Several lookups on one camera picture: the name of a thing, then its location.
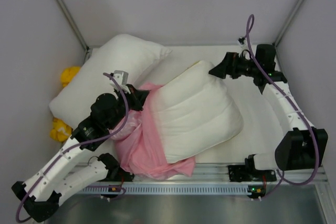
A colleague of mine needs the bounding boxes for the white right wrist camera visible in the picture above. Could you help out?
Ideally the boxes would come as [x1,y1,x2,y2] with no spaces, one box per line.
[237,37,247,47]

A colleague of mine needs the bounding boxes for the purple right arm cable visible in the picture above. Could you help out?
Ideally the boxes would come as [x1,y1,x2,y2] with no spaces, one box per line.
[243,14,321,185]

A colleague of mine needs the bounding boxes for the right aluminium corner post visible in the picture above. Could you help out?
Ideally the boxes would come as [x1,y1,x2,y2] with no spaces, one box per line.
[272,0,306,48]

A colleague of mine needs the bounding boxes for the yellow cloth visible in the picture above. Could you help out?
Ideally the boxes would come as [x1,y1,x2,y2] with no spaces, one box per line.
[49,66,80,142]

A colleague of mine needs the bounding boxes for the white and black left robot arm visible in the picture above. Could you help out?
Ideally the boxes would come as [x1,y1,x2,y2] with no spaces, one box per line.
[12,84,150,222]

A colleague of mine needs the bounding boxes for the left aluminium corner post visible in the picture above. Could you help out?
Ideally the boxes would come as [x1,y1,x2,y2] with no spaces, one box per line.
[55,0,89,52]

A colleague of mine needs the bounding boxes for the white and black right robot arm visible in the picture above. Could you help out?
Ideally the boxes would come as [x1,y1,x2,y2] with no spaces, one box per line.
[208,44,328,171]

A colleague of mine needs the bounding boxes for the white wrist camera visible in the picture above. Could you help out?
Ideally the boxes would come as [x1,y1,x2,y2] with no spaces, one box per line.
[110,70,130,93]
[237,37,247,47]

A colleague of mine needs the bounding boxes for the aluminium corner post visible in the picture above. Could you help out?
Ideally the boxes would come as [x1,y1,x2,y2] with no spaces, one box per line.
[55,0,89,52]
[272,0,306,48]

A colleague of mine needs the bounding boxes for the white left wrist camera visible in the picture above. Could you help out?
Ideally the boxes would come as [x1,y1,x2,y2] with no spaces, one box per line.
[110,70,130,93]

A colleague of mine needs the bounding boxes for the grey slotted cable duct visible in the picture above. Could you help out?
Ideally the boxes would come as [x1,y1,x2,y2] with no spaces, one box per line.
[78,183,275,195]

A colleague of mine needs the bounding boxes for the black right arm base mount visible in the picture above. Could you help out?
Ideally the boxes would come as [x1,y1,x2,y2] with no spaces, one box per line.
[227,165,257,182]

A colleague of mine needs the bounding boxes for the bare white pillow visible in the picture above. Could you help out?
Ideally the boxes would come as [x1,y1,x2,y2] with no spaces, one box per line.
[49,34,173,127]

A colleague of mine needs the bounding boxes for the pink pillowcase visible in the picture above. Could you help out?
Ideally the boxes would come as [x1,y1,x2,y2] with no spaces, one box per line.
[111,83,195,180]

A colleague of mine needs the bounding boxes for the aluminium front rail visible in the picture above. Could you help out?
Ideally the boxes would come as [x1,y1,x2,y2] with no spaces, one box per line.
[73,163,329,183]

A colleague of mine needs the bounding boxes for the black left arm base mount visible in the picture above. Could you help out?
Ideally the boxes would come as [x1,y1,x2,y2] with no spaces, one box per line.
[114,167,134,183]

